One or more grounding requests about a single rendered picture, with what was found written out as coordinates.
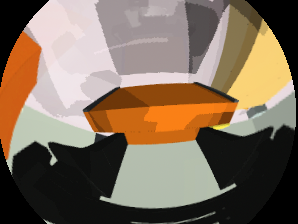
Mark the tan rectangular panel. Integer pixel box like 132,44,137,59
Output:
210,0,293,109

